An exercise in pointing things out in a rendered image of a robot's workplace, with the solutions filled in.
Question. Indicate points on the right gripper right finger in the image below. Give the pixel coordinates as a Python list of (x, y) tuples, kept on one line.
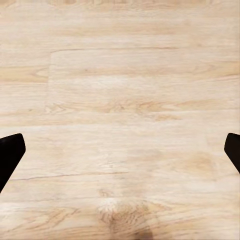
[(232, 149)]

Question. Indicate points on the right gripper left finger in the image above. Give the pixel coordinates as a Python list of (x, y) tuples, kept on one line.
[(12, 149)]

